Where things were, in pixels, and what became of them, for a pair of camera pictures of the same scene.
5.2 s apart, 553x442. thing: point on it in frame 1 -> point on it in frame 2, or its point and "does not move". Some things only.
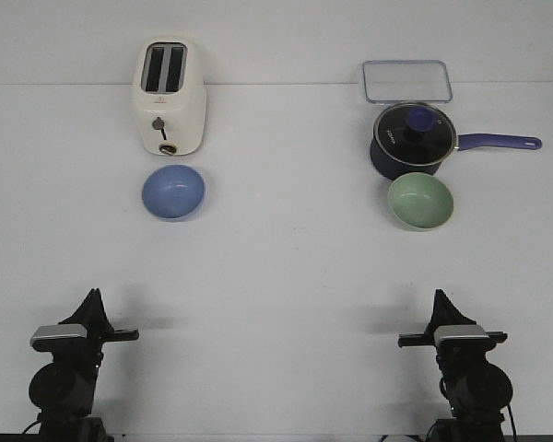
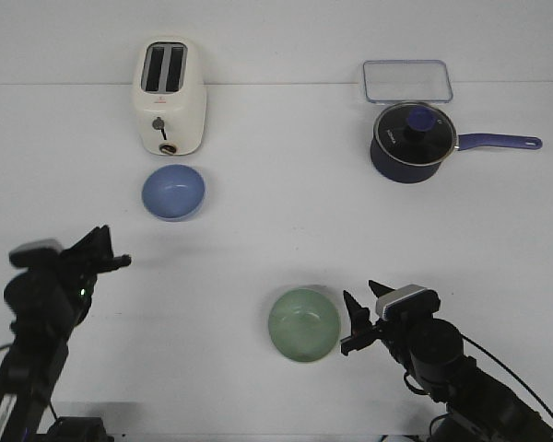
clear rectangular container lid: x=406 y=81 does not move
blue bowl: x=172 y=191 does not move
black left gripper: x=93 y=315 -> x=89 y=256
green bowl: x=420 y=201 -> x=304 y=324
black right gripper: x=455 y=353 -> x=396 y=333
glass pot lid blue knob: x=417 y=133 does not move
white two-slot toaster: x=170 y=94 does not move
